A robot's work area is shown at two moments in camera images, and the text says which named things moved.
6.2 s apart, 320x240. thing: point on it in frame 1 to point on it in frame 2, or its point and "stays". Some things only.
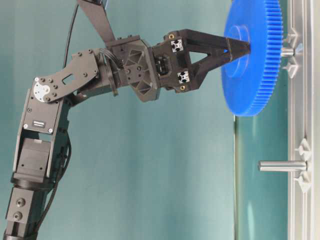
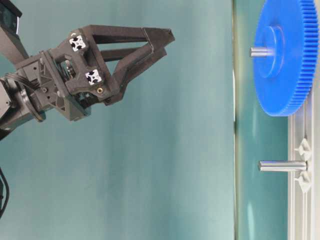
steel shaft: x=287 y=52 to x=261 y=51
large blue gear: x=250 y=80 to x=285 y=82
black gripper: x=167 y=65 to x=73 y=71
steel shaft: x=298 y=165 stays
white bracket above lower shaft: x=305 y=152 stays
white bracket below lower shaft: x=304 y=180 stays
